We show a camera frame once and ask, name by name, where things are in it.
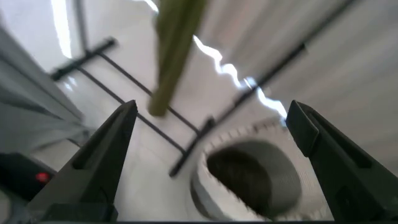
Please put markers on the white laundry basket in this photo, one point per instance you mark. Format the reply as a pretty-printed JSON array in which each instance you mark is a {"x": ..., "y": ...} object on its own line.
[{"x": 280, "y": 168}]

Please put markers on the black clothes rack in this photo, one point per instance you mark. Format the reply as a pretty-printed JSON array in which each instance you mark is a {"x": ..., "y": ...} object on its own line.
[{"x": 81, "y": 60}]

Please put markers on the pale grey shorts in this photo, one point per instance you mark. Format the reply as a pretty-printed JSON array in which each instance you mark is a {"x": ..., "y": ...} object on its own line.
[{"x": 31, "y": 124}]

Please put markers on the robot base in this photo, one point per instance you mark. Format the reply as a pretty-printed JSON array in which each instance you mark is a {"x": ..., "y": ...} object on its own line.
[{"x": 18, "y": 174}]

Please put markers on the white curtain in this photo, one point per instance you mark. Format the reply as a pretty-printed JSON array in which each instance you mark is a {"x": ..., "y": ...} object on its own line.
[{"x": 342, "y": 62}]

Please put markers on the green long-sleeved shirt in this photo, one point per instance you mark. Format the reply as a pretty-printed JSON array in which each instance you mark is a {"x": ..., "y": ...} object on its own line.
[{"x": 174, "y": 46}]

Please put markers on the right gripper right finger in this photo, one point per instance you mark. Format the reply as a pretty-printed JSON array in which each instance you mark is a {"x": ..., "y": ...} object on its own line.
[{"x": 348, "y": 174}]

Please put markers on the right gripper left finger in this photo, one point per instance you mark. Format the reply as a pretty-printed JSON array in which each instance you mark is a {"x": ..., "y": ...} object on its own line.
[{"x": 90, "y": 174}]

